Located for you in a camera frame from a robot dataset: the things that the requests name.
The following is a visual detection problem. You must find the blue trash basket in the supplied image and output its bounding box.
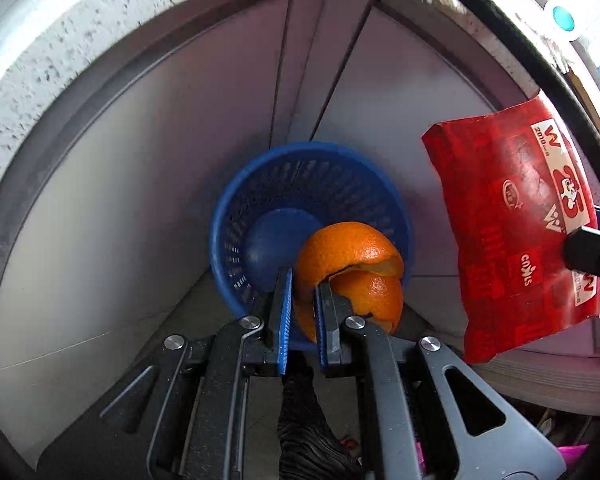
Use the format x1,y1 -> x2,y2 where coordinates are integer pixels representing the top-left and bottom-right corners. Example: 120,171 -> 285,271
210,142 -> 414,318

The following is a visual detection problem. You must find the red snack bag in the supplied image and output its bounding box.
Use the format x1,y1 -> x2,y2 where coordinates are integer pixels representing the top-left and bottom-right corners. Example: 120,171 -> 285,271
422,93 -> 600,364

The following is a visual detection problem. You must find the orange peel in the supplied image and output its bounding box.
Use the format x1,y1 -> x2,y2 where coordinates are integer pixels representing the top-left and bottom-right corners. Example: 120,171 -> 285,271
292,221 -> 405,344

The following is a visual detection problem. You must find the black camera cable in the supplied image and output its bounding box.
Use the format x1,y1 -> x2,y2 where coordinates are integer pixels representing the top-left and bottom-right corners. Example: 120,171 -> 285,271
409,0 -> 600,212

